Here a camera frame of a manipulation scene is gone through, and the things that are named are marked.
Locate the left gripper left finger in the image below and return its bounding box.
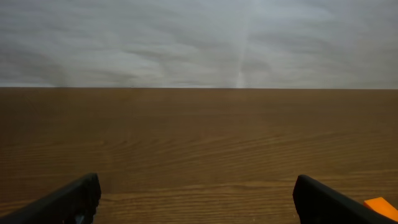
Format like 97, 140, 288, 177
0, 172, 103, 224

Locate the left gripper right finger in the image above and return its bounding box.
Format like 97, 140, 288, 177
292, 174, 398, 224

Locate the orange cube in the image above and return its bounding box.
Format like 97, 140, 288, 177
363, 196, 398, 222

